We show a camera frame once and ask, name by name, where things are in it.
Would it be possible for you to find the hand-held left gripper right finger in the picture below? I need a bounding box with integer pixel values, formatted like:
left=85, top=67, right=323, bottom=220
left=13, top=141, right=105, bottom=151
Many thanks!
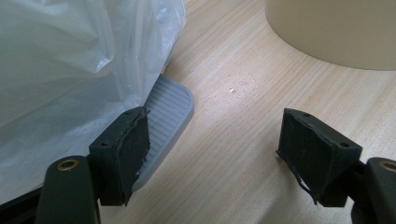
left=276, top=107, right=363, bottom=208

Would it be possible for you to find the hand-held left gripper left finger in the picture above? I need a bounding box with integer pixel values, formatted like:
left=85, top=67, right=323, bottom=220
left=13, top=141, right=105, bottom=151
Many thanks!
left=88, top=105, right=151, bottom=207

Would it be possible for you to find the white plastic trash bag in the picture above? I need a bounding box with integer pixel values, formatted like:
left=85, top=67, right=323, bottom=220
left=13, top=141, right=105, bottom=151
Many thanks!
left=0, top=0, right=187, bottom=205

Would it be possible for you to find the beige plastic container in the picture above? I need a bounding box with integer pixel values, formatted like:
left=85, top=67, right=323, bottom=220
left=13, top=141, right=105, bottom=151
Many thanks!
left=264, top=0, right=396, bottom=72

